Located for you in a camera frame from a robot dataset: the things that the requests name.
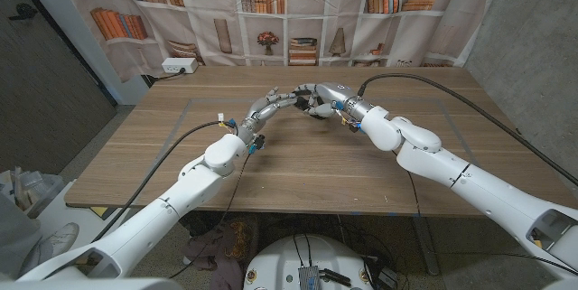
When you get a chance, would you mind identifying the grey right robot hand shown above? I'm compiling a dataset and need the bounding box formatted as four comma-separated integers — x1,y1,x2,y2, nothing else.
293,82,376,122

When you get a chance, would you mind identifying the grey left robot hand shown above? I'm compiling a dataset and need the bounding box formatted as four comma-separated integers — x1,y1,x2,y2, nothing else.
237,86,300,146

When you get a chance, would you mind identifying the black velcro strap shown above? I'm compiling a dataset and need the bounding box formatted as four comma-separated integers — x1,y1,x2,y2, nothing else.
293,93,331,122

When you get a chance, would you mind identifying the white power strip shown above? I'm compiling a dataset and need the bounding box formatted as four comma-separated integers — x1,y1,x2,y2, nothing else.
161,57,200,75

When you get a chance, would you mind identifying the printed bookshelf backdrop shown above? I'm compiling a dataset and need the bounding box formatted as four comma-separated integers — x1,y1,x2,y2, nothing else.
51,0,507,84

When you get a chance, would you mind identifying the purple brown cloth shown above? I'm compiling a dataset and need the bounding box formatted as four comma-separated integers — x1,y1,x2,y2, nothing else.
182,215,261,290

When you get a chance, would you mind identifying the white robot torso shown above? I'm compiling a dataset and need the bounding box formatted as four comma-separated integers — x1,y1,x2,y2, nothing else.
242,234,375,290

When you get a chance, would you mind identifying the grey table leg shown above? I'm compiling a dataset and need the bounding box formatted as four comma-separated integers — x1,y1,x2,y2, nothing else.
413,216,440,276

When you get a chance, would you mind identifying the grey finned box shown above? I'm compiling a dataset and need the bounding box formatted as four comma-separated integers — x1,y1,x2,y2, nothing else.
297,266,321,290

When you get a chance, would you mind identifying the black device on torso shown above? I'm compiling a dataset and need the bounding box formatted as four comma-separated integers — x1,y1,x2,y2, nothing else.
319,268,352,287

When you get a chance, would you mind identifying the dark door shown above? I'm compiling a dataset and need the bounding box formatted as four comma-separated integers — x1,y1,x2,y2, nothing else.
0,0,118,176

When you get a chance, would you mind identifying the clear plastic container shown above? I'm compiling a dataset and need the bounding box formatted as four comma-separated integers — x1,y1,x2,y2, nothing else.
0,166,65,219

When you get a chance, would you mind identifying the white shoe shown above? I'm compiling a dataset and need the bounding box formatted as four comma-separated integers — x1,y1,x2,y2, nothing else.
20,221,80,276

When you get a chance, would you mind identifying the person in grey clothing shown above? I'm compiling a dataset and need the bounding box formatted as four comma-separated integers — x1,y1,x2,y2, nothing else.
0,192,42,278

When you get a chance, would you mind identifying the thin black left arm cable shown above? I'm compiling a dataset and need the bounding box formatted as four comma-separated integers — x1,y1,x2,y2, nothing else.
167,152,252,279

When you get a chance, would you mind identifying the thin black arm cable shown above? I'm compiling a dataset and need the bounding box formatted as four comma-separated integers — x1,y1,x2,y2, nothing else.
406,170,422,218
167,152,252,279

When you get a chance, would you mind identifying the black power strip cord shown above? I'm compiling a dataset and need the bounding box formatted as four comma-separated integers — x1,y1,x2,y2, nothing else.
140,68,187,88

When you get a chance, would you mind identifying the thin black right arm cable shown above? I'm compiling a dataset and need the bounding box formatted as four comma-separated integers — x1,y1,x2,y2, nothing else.
406,170,422,218

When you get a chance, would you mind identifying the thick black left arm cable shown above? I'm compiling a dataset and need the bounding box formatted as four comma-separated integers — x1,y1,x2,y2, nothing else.
90,120,238,244

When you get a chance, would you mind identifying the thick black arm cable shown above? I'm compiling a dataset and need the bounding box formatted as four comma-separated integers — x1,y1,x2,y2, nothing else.
357,72,578,187
90,120,238,244

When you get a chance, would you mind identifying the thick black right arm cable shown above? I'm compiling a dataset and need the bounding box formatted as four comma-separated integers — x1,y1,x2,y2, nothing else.
357,72,578,187

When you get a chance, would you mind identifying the black door handle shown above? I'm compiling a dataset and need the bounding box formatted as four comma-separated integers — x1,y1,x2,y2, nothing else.
7,3,40,22

